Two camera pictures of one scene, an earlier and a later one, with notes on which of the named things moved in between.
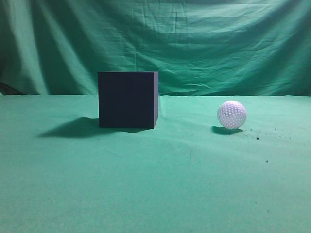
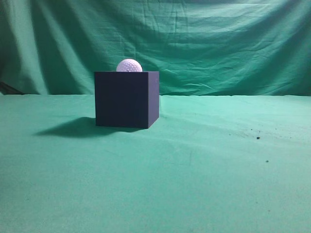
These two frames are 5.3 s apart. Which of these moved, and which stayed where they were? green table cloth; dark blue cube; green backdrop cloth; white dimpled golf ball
Moved: white dimpled golf ball
Stayed: dark blue cube; green table cloth; green backdrop cloth
